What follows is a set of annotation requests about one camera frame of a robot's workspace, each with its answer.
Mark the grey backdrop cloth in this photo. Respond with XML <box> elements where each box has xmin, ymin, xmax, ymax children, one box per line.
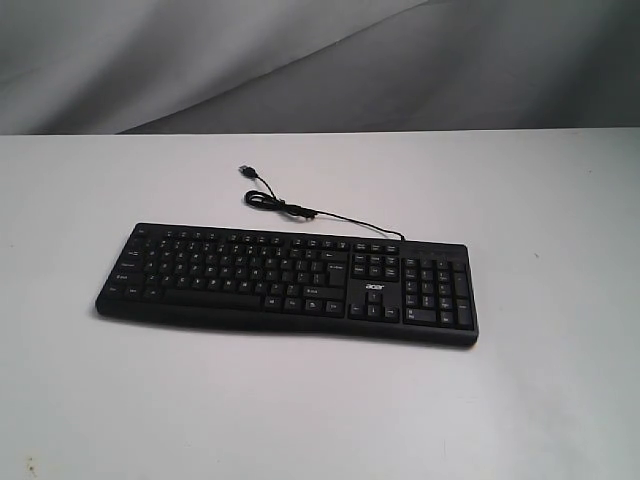
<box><xmin>1</xmin><ymin>1</ymin><xmax>639</xmax><ymax>135</ymax></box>

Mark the black keyboard USB cable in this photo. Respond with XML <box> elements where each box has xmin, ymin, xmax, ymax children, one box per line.
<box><xmin>236</xmin><ymin>163</ymin><xmax>407</xmax><ymax>244</ymax></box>

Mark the black acer keyboard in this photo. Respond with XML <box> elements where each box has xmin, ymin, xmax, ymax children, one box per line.
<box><xmin>95</xmin><ymin>223</ymin><xmax>479</xmax><ymax>347</ymax></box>

